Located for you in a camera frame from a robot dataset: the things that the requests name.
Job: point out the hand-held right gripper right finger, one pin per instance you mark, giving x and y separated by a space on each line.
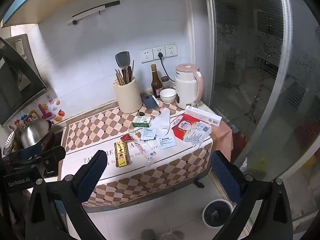
225 180

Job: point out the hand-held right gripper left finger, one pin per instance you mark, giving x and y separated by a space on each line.
93 177

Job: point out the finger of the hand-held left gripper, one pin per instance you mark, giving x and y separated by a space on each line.
53 155

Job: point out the white round trash bin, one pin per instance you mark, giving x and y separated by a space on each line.
217 213

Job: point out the yellow box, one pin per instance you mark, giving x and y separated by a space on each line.
123 153

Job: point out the small red packet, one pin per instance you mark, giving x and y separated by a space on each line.
126 138

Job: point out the clear plastic wrapper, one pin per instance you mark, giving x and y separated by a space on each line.
146 151

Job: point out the red snack bag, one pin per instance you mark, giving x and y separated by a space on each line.
190 128

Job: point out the white sachet with label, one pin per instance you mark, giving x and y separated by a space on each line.
167 143

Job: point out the long white box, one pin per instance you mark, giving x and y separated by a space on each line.
203 115

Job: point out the small white sachet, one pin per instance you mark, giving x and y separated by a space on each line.
148 133

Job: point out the green medicine box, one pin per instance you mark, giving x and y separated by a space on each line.
141 121

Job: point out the white tissue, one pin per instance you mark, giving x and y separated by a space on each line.
161 122

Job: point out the metal table leg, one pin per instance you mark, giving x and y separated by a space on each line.
198 182

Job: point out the wok with steel lid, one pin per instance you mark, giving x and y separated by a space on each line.
35 132

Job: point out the red bag behind glass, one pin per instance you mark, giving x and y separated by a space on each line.
240 142

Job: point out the pink cloth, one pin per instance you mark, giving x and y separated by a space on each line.
223 137

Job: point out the checkered tablecloth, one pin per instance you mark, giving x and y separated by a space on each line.
105 122

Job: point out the black range hood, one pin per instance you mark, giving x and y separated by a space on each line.
17 85

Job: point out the small dark green cap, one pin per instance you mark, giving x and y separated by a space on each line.
141 113

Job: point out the cream utensil holder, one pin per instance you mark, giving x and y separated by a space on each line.
128 96

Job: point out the dark blue phone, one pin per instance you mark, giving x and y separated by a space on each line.
150 102

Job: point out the white and pink kettle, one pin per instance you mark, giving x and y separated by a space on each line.
186 87

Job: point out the white bowl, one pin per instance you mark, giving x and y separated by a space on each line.
167 96

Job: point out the bundle of wooden chopsticks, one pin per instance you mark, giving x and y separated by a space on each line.
122 76

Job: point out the glass sliding door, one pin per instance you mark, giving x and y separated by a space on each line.
262 80

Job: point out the dark sauce bottle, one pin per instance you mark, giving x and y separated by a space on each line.
156 83

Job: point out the small glass jar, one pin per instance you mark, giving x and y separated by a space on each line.
166 82

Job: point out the grey spatula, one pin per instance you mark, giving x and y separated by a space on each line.
122 58

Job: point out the colourful cartoon wall stickers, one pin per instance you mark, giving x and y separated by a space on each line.
47 111

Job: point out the white triple wall outlet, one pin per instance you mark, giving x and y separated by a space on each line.
158 53

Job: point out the wall knife rack with knife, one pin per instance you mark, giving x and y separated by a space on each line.
92 12

